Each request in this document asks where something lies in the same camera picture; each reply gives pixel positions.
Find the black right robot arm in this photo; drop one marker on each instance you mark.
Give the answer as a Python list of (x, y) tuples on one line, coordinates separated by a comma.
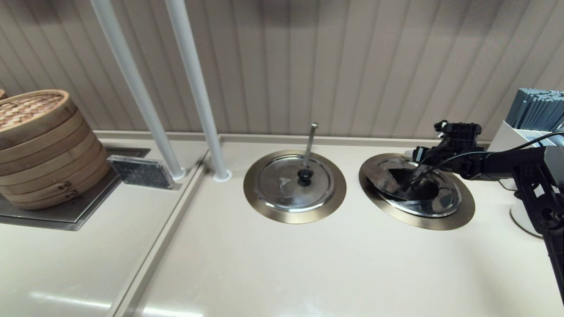
[(506, 163)]

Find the bamboo steamer stack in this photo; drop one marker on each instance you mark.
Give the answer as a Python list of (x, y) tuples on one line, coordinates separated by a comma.
[(44, 152)]

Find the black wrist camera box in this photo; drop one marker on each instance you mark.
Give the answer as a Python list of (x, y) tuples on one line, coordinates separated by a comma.
[(421, 154)]

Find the white ceramic jar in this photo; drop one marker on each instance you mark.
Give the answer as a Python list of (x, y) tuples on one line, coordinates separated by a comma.
[(522, 215)]

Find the grey chopsticks bundle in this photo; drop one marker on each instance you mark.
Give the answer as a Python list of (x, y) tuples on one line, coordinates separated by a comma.
[(533, 109)]

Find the white metal pole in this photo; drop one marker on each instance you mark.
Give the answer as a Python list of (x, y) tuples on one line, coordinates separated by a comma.
[(194, 75), (132, 79)]

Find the white utensil holder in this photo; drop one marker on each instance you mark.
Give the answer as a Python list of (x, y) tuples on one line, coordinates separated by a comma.
[(506, 136)]

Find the recessed steel tray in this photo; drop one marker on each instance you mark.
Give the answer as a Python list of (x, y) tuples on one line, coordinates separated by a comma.
[(66, 215)]

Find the clear acrylic sign holder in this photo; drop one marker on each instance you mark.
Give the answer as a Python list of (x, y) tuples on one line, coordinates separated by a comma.
[(141, 171)]

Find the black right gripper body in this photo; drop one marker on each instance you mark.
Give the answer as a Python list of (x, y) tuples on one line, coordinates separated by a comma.
[(460, 136)]

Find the bamboo steamer basket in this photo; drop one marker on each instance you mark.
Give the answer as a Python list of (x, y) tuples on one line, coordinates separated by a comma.
[(2, 93)]

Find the steel hinged pot lid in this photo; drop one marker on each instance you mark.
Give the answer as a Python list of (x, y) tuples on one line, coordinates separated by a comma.
[(282, 193), (383, 176)]

